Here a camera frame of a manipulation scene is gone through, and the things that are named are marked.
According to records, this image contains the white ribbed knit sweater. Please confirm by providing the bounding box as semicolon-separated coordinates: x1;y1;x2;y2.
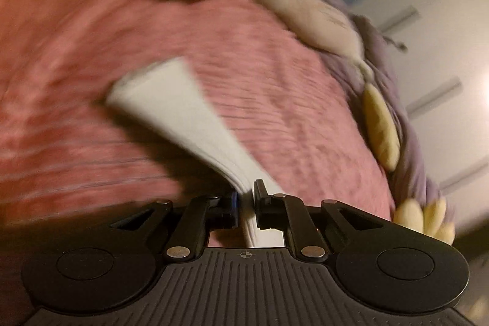
106;58;284;247

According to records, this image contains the yellow oval cushion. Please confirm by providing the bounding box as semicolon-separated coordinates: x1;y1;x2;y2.
362;83;400;172

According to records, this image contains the purple duvet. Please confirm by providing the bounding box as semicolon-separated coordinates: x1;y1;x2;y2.
319;0;443;208

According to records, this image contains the pink ribbed bed blanket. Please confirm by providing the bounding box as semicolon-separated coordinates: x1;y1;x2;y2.
0;0;396;326

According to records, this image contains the yellow flower shaped pillow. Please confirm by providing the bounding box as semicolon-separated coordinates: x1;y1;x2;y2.
393;198;456;245

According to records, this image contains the cream long plush pillow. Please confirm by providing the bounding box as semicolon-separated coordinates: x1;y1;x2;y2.
257;0;364;64

